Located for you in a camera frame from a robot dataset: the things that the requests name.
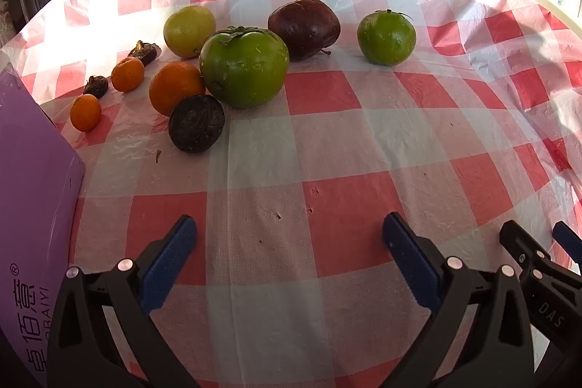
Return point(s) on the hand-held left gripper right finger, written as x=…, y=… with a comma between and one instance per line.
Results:
x=409, y=265

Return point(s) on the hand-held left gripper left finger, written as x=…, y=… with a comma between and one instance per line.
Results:
x=168, y=265

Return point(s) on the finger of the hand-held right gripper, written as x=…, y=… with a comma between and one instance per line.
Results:
x=569, y=242
x=545, y=292

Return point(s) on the dark round water chestnut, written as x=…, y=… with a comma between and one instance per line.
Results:
x=196, y=123

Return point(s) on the purple cardboard box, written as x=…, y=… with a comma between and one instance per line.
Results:
x=32, y=206

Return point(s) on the red white checkered tablecloth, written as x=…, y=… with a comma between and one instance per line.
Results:
x=291, y=170

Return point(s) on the small kumquat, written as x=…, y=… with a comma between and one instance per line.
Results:
x=85, y=112

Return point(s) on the large orange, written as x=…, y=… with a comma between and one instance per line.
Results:
x=173, y=87

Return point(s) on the small dark dried fruit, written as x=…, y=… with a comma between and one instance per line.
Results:
x=144, y=51
x=96, y=86

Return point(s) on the medium tangerine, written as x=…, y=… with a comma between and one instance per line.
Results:
x=127, y=74

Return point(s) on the large green tomato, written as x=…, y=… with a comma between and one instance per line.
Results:
x=244, y=67

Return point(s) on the small green tomato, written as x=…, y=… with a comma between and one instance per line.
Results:
x=386, y=37

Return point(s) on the yellow-green apple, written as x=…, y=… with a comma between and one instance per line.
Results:
x=188, y=31

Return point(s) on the pale window ledge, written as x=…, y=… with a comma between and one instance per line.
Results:
x=552, y=6

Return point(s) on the dark purple fruit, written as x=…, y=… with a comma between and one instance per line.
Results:
x=303, y=28

